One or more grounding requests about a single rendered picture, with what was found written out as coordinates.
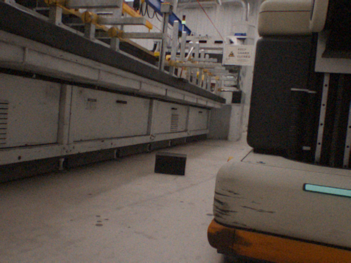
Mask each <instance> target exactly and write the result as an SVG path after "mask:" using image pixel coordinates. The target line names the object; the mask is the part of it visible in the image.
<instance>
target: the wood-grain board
mask: <svg viewBox="0 0 351 263"><path fill-rule="evenodd" d="M73 15H74V16H76V17H78V18H81V15H82V13H81V12H80V11H74V14H73ZM108 29H109V28H108V27H106V26H105V27H104V29H102V30H103V31H105V32H107V31H108ZM126 43H129V44H130V45H132V46H134V47H135V48H137V49H140V50H142V51H143V52H145V53H148V54H150V55H152V56H153V57H155V58H157V57H156V56H154V55H155V53H153V52H151V51H150V50H148V49H146V48H144V47H143V46H141V45H139V44H137V43H135V42H133V41H132V40H130V39H126Z"/></svg>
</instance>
